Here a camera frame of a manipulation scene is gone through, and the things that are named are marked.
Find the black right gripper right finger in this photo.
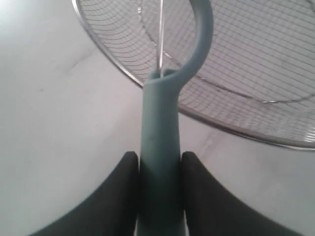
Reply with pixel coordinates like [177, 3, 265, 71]
[182, 151, 299, 236]

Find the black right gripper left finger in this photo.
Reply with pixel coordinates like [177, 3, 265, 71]
[34, 151, 139, 236]

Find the teal handled vegetable peeler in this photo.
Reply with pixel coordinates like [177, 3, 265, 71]
[136, 0, 214, 236]

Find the metal wire mesh basket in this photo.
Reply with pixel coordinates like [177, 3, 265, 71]
[72, 0, 315, 151]

